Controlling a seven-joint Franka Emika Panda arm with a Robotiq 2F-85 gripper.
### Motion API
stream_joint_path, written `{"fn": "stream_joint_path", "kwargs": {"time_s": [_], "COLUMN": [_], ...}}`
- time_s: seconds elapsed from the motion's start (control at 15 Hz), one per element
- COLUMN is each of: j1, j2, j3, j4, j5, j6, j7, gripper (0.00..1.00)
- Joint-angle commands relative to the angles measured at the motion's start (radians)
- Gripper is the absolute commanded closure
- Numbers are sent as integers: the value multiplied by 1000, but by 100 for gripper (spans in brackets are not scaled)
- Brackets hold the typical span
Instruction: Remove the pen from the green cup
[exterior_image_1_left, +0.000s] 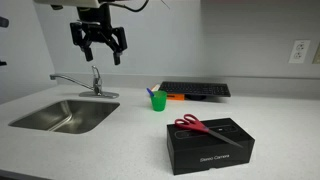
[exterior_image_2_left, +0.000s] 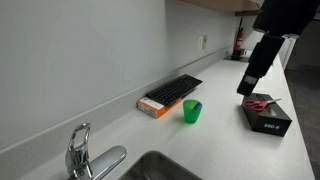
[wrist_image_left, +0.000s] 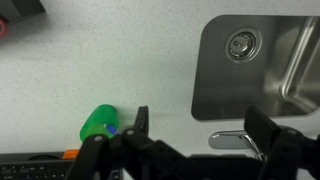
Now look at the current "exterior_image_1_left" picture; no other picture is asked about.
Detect black computer keyboard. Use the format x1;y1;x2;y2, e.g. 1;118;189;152
158;81;232;98

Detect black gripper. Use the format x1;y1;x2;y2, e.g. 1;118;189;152
69;3;129;66

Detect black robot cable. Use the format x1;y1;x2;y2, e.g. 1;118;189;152
109;0;150;14

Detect orange and white box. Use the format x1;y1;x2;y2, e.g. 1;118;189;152
150;83;186;102

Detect black stereo camera box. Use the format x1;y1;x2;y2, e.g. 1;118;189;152
166;117;256;176

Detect blue and white pen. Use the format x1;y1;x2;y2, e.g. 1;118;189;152
146;87;156;99

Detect red handled scissors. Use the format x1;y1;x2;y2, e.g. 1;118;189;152
174;113;244;149

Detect white wall power outlet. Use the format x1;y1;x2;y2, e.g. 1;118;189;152
288;39;311;65

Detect stainless steel sink basin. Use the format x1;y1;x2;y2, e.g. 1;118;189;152
8;99;121;135

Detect chrome sink faucet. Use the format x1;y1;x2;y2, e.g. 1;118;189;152
49;65;120;99

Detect green plastic cup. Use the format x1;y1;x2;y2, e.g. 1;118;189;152
150;90;168;113

